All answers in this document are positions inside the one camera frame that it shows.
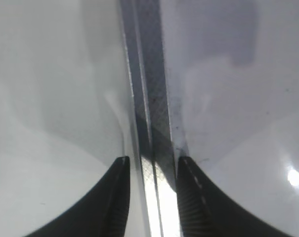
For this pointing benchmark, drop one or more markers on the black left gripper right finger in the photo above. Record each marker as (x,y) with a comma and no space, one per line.
(236,199)

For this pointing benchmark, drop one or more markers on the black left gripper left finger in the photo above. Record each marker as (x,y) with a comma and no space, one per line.
(102,212)

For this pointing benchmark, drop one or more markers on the white board with grey frame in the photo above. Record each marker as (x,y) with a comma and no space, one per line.
(214,80)

